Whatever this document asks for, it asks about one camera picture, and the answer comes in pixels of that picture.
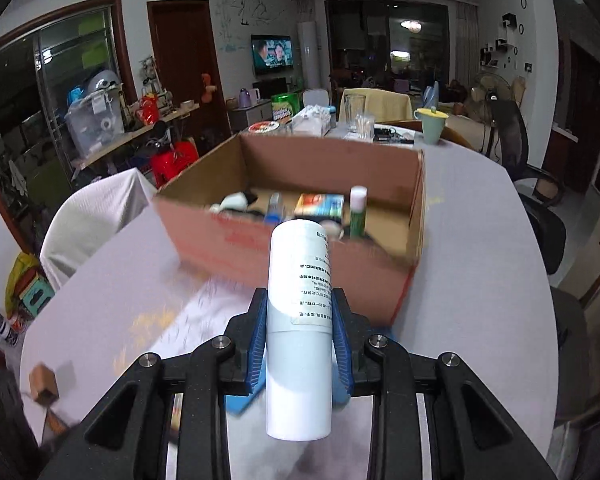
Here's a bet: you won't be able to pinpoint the yellow bag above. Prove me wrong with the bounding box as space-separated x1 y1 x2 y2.
5 252 43 311

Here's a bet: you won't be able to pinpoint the white tissue box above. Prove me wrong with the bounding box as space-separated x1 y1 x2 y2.
291 105 332 136

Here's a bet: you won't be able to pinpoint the white standing air conditioner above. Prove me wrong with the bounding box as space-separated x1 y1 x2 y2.
297 22 322 92

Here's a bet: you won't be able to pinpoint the red and blue colourful packet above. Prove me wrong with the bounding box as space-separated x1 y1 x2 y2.
294 192 346 221

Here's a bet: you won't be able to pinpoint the grey desktop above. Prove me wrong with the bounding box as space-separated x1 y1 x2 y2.
20 125 556 480

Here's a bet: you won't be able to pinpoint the mint green cup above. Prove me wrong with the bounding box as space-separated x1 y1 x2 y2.
413 106 450 146

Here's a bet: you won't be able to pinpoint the standing electric fan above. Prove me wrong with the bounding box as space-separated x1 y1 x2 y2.
467 72 513 126

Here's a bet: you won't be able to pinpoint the red plastic stool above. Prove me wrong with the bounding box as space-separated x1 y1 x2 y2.
150 140 200 186

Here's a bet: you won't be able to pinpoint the clear bottle with blue cap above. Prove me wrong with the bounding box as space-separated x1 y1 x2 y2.
264 192 285 225

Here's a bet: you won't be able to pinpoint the white and green glue stick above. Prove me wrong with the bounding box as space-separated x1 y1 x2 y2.
349 185 369 240

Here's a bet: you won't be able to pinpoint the white and black item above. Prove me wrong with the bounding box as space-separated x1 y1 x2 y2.
210 191 261 218

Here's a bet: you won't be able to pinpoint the brown wooden door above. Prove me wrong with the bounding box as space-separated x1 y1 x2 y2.
146 0 231 146

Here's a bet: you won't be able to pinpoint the brown cardboard box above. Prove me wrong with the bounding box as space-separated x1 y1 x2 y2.
152 132 427 328

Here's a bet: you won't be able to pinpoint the black office chair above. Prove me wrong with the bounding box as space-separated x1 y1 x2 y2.
490 100 568 276

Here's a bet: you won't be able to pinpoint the green canister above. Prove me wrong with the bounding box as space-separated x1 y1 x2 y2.
271 92 302 121

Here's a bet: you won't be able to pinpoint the yellow covered chair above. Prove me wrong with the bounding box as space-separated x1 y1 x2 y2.
340 88 413 122

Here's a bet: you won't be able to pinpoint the white cylindrical bottle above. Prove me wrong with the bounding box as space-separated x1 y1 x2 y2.
265 219 335 442

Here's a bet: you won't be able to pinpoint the wall television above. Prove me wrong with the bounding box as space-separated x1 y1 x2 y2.
251 35 295 75

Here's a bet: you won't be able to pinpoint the black wall shelves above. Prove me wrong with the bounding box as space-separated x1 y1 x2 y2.
482 12 520 66

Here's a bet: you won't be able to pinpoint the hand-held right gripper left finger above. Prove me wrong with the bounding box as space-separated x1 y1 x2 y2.
40 287 268 480

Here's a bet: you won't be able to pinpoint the clear storage bin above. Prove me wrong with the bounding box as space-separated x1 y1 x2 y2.
65 87 126 156

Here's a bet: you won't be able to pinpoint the white covered chair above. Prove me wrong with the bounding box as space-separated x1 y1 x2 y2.
40 167 158 291

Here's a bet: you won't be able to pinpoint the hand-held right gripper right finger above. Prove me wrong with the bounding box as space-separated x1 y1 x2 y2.
332 285 558 480

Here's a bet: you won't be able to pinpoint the clear drinking glass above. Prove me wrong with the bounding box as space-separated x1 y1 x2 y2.
342 94 367 133

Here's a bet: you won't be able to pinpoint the small brown block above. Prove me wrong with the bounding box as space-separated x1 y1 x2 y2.
29 364 60 406

